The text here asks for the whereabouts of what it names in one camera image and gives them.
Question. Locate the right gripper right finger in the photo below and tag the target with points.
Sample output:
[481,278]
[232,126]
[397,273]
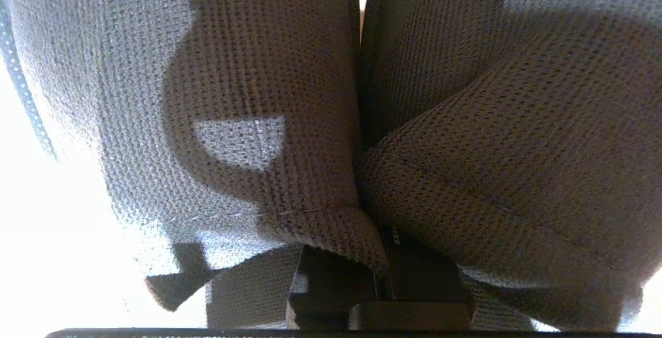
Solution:
[424,281]

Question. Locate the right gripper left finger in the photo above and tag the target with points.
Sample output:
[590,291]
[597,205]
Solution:
[331,286]

